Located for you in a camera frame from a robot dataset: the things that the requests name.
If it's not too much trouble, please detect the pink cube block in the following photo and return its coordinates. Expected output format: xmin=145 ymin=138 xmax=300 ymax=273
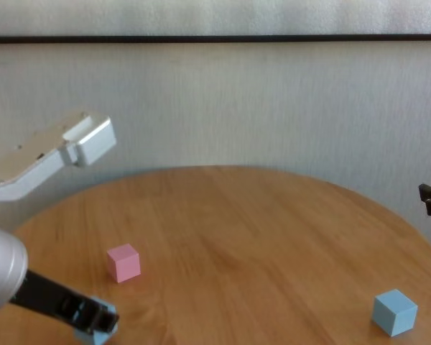
xmin=106 ymin=243 xmax=142 ymax=285

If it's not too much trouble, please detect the light blue cube block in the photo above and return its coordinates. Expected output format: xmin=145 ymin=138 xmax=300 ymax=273
xmin=371 ymin=288 xmax=420 ymax=339
xmin=74 ymin=295 xmax=118 ymax=345

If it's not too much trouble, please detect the black horizontal wall rail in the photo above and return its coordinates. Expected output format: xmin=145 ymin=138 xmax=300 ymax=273
xmin=0 ymin=32 xmax=431 ymax=45

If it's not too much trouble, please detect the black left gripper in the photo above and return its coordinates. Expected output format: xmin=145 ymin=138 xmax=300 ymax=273
xmin=9 ymin=269 xmax=121 ymax=335

